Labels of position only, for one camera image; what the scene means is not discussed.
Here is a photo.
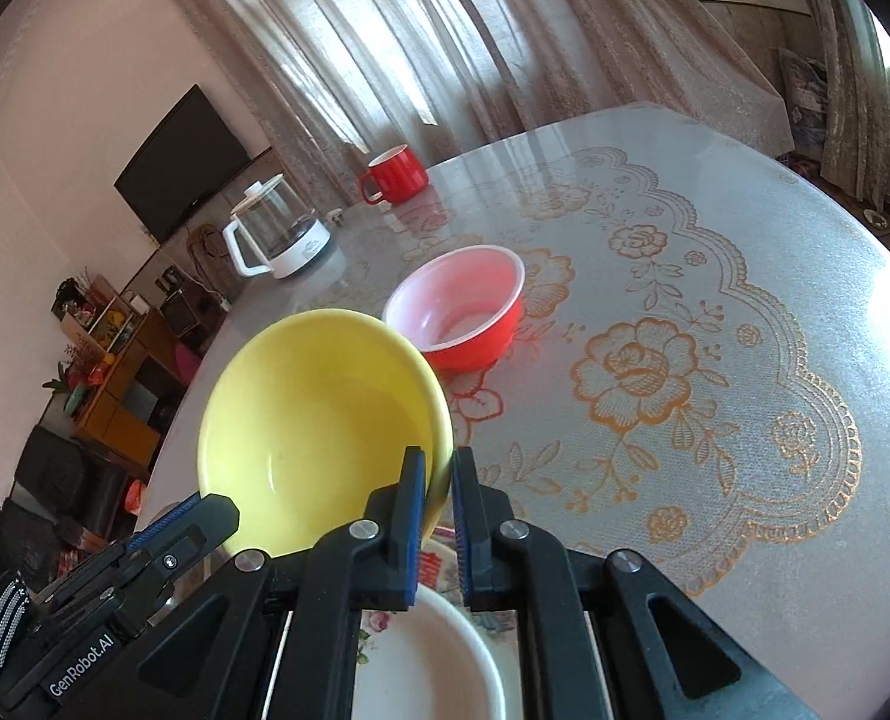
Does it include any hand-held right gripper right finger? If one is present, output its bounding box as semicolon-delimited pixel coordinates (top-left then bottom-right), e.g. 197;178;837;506
451;447;815;720

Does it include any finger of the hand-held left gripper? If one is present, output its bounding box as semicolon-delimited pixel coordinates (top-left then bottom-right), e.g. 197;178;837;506
118;496;241;597

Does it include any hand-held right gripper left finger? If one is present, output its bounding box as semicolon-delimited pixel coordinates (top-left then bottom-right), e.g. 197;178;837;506
136;446;427;720

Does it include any white floral rimmed plate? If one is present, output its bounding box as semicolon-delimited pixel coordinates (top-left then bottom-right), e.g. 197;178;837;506
350;525;525;720

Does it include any yellow bowl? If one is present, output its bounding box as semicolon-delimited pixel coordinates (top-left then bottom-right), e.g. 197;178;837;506
197;309;455;557

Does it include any red bowl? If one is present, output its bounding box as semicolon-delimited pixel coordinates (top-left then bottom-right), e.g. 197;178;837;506
382;245;527;372

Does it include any black leather seat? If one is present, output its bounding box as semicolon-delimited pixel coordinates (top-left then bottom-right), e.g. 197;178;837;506
10;424;146;541

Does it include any orange wooden cabinet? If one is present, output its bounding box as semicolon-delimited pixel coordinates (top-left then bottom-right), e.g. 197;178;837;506
43;277;198;466

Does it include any black speaker box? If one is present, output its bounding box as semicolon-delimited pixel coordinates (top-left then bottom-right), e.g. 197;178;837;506
161;281;206;337

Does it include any gold floral lace tablecloth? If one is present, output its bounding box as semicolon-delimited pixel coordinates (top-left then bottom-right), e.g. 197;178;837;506
325;142;866;602

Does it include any white glass electric kettle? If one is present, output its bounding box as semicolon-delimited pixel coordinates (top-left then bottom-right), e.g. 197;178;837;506
221;174;333;280

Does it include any red mug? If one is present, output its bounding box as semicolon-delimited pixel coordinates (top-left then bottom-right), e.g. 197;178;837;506
358;144;431;205

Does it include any black flat television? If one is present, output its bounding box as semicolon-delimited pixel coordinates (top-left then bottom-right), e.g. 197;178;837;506
113;85;252;245

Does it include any beige lace window curtain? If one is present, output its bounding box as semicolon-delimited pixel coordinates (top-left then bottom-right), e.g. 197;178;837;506
140;0;795;160

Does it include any printed cushion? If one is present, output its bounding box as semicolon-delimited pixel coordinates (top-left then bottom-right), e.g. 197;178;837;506
778;47;828;140

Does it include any beige lace side curtain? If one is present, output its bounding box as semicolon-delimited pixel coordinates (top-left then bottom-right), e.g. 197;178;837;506
782;0;890;235

